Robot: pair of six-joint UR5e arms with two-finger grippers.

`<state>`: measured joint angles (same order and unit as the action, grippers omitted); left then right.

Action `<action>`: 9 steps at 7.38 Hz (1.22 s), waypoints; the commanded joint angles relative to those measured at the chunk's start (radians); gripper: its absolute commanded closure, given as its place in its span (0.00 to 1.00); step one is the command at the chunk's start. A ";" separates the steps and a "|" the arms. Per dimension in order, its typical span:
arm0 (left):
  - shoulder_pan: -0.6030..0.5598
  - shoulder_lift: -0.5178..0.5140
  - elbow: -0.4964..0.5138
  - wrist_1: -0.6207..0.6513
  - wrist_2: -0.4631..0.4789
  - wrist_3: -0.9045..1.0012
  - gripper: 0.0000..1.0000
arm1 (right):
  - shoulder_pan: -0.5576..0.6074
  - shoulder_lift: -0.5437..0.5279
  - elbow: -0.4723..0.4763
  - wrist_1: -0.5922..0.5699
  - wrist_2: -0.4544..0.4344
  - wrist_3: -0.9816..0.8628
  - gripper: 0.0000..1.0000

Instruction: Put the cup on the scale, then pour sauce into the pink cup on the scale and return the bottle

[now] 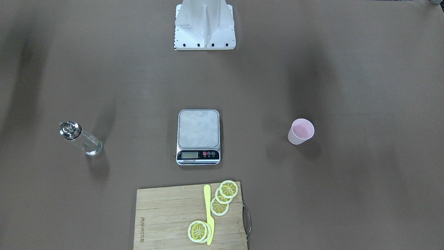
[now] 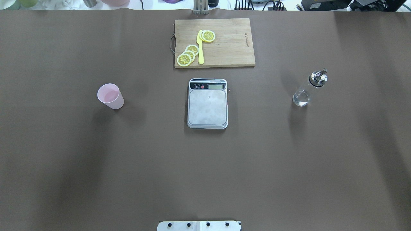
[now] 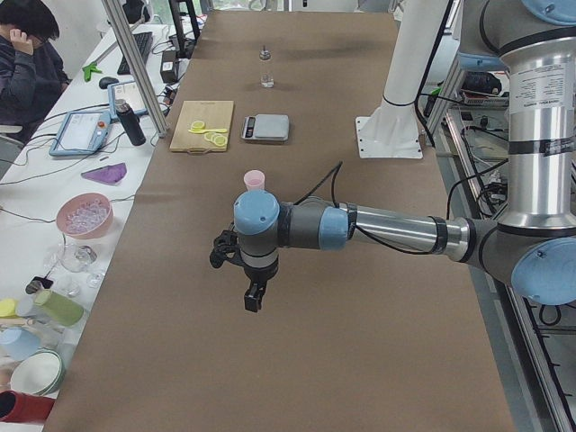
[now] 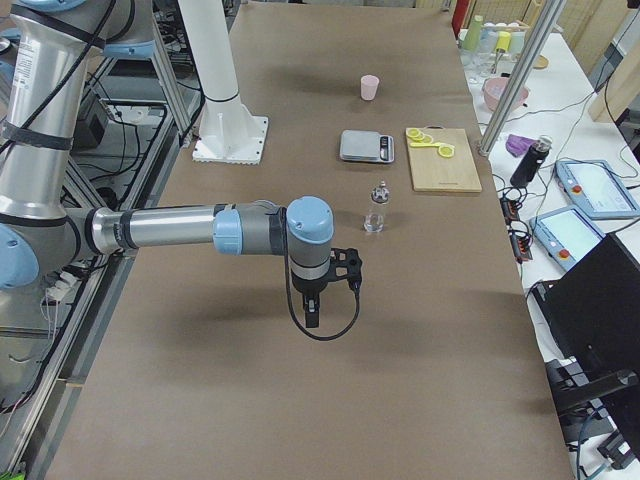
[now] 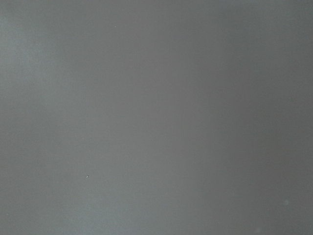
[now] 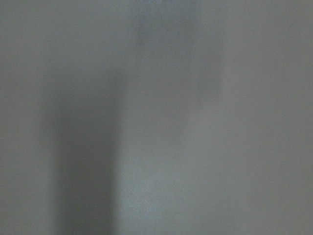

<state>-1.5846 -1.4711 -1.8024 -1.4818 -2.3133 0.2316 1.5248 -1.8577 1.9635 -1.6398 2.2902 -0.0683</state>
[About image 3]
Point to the green cup lying down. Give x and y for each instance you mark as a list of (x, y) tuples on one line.
[(61, 309)]

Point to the black computer mouse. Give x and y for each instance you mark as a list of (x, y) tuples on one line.
[(107, 81)]

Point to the yellow cup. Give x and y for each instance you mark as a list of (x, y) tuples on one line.
[(8, 308)]

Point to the clear glass cup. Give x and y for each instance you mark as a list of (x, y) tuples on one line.
[(77, 259)]

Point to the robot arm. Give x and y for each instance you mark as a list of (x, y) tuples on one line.
[(530, 247)]

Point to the green plastic toy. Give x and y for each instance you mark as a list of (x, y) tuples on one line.
[(89, 70)]

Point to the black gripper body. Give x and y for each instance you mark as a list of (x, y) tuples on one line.
[(259, 274)]

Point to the black thermos bottle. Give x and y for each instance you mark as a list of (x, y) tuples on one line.
[(130, 122)]

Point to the grey kitchen scale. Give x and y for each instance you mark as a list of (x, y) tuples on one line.
[(266, 128)]

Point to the light blue cup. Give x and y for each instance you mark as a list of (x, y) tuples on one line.
[(19, 343)]

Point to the aluminium frame post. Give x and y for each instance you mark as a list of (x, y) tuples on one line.
[(130, 51)]

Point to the glass sauce bottle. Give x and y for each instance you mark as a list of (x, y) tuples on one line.
[(266, 72)]

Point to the pink plastic cup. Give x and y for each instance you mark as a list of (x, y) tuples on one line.
[(254, 180)]

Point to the black power box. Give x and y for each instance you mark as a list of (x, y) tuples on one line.
[(169, 68)]

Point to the wooden cutting board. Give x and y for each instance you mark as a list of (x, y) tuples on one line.
[(215, 114)]

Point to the purple cloth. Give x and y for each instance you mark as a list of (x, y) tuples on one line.
[(106, 175)]

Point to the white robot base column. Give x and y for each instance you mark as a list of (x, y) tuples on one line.
[(392, 130)]

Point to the seated person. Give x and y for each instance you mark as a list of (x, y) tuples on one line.
[(32, 72)]

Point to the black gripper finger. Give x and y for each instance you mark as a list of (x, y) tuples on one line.
[(254, 296)]

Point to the teach pendant tablet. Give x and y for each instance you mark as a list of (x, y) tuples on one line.
[(81, 133), (130, 94)]

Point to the pink bowl with ice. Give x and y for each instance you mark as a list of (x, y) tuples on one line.
[(85, 216)]

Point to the lemon slice near edge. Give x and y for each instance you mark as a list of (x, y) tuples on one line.
[(219, 141)]

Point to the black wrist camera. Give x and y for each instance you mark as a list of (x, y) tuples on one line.
[(226, 249)]

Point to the far teach pendant tablet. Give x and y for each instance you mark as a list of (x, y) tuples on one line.
[(130, 94)]

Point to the red cup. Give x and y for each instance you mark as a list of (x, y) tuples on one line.
[(18, 407)]

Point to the lemon slice on knife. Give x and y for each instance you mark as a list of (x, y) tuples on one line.
[(197, 126)]

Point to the near teach pendant tablet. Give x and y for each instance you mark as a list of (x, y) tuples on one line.
[(81, 133)]

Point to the white green rimmed bowl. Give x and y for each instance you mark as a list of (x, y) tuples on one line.
[(40, 374)]

